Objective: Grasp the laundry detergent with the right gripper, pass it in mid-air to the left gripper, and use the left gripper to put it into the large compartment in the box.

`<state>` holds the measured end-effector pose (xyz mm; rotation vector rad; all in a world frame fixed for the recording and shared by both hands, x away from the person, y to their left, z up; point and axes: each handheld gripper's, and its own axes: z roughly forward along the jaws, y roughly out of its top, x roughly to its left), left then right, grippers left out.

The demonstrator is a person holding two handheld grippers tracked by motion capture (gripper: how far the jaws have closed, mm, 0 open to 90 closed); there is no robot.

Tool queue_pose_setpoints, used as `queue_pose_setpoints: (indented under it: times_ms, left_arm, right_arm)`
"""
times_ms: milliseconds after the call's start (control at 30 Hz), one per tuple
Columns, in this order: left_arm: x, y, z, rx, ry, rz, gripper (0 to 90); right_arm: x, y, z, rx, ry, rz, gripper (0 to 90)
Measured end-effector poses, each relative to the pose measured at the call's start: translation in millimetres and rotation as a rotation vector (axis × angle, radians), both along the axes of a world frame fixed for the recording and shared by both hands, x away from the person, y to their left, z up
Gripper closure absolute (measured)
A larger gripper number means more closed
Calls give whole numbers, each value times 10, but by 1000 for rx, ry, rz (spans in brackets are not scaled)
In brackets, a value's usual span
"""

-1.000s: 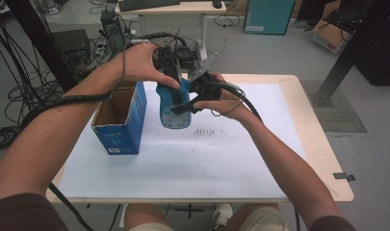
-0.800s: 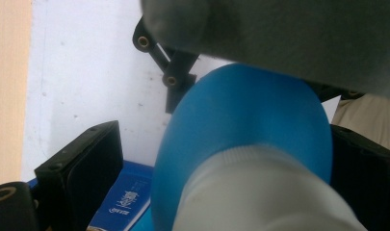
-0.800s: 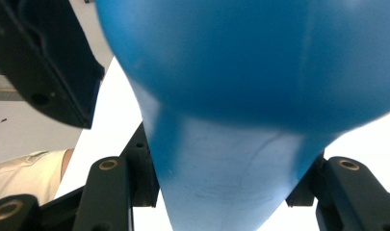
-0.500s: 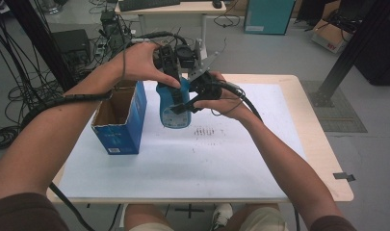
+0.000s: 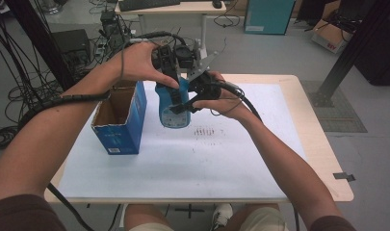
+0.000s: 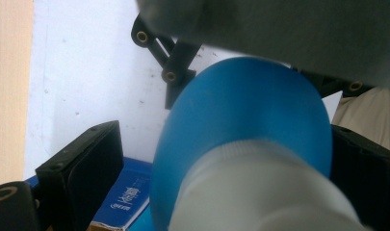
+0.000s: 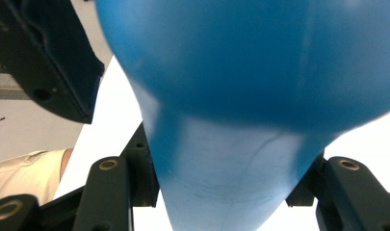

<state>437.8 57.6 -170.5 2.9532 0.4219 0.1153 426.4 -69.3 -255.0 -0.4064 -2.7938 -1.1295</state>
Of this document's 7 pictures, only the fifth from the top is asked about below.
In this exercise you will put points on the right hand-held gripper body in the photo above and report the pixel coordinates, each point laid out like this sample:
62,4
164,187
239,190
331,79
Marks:
203,86

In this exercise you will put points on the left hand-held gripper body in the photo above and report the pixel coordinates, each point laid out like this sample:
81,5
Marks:
183,57

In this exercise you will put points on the blue carton box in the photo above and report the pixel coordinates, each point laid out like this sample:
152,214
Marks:
122,138

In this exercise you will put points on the person's right hand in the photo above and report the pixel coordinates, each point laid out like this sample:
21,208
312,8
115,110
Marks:
228,106

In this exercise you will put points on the person's left hand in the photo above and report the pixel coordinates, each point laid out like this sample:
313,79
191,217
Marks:
138,64

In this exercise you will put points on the wooden desk with white legs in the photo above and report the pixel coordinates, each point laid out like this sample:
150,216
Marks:
170,9

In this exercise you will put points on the white table mat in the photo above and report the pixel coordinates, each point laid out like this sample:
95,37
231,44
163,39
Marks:
183,166

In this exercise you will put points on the black computer mouse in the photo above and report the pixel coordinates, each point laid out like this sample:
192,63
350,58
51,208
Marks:
217,4

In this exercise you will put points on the black keyboard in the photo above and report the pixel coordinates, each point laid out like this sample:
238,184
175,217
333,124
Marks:
147,4

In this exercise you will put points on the teal box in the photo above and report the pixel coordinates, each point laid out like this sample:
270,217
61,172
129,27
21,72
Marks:
268,16

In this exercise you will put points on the black tape cross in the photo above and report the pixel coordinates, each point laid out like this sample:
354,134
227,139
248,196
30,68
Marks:
189,210

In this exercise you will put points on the black computer case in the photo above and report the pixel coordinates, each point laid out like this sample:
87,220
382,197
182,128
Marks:
70,41

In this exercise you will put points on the white shoe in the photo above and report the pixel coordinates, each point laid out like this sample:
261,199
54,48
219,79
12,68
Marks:
222,216

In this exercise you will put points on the person's left leg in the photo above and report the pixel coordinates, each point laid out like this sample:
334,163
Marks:
144,216

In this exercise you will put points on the person's leg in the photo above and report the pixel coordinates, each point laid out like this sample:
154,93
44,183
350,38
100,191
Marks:
144,216
260,218

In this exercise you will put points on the person's right leg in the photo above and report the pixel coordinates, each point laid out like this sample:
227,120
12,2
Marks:
260,218

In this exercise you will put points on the open cardboard box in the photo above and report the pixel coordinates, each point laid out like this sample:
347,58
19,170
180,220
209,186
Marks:
330,38

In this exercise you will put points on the black tape piece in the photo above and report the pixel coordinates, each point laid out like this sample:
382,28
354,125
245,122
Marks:
343,176

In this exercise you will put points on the black metal frame post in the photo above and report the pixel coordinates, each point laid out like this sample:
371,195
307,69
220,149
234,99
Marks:
38,41
350,54

